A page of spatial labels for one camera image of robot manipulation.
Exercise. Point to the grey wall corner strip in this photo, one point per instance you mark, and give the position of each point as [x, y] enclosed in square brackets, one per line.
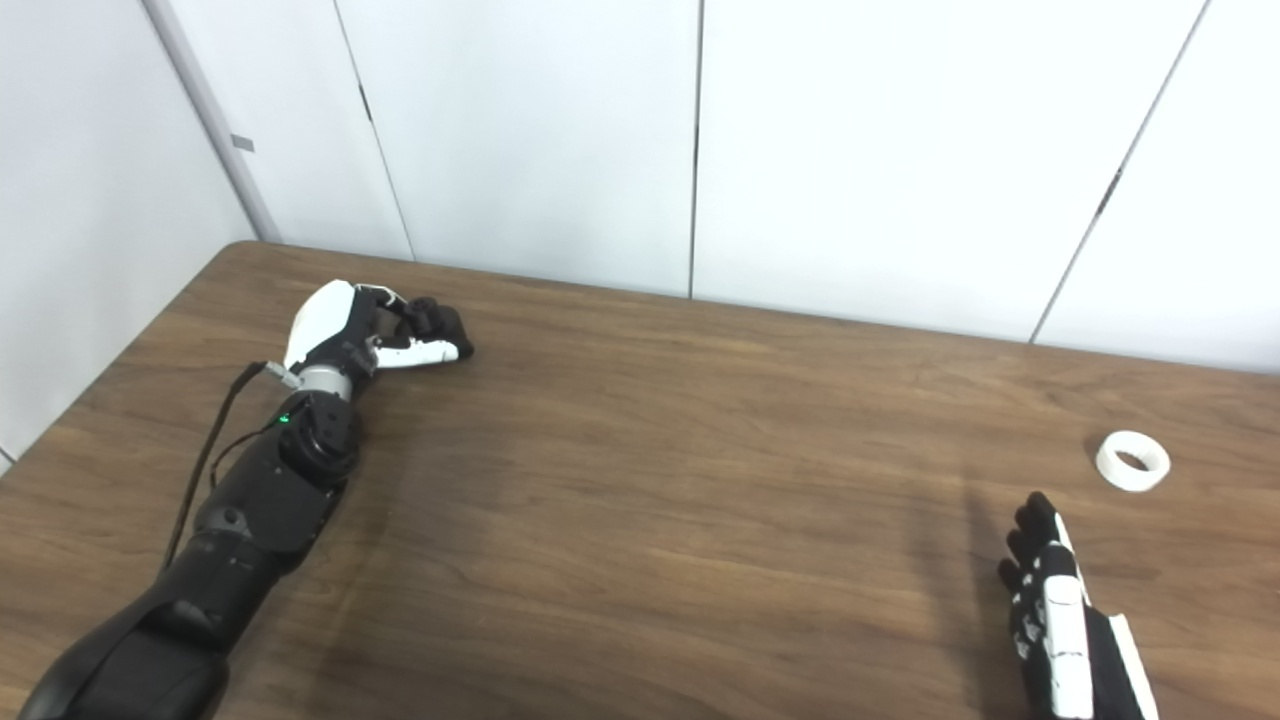
[215, 120]

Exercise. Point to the white and black right hand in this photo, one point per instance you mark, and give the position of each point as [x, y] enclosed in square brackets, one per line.
[1065, 640]

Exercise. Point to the white and black left hand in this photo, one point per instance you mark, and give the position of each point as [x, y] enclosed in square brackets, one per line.
[320, 325]

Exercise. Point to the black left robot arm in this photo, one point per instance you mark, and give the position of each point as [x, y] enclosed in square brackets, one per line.
[250, 500]

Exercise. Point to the small grey tape tag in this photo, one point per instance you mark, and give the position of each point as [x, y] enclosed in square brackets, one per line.
[243, 143]

